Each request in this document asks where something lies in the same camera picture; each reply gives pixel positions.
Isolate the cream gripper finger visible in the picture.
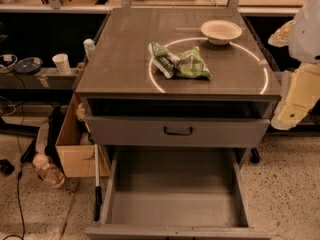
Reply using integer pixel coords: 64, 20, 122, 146
268, 20, 292, 47
271, 63, 320, 130

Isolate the green jalapeno chip bag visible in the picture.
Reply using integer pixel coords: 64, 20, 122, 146
148, 42, 212, 79

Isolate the grey drawer cabinet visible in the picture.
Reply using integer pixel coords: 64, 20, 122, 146
77, 8, 280, 240

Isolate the open grey middle drawer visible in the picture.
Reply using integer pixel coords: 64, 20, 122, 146
86, 148, 271, 240

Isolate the grey top drawer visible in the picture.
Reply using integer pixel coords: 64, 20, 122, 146
87, 116, 269, 148

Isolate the white paper bowl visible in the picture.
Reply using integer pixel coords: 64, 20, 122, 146
200, 20, 242, 45

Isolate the white plastic bottle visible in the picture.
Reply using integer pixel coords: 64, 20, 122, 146
83, 39, 95, 61

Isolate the white paper cup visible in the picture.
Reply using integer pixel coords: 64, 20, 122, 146
52, 53, 71, 75

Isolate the cardboard box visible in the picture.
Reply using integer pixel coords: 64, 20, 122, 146
56, 95, 96, 177

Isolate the low grey shelf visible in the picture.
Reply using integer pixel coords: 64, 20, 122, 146
0, 68, 78, 90

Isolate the dark plate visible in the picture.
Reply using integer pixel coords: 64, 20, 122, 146
14, 57, 42, 75

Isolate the clear plastic bottle on floor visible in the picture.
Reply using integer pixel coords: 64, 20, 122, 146
33, 153, 65, 188

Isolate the white bowl on shelf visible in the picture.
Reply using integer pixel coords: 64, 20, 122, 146
0, 54, 18, 74

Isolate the black drawer handle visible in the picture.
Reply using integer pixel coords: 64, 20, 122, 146
163, 126, 193, 136

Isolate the white black-handled stick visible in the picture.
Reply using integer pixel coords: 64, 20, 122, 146
87, 123, 104, 223

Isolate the black floor cable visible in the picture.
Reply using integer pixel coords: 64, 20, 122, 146
0, 63, 28, 240

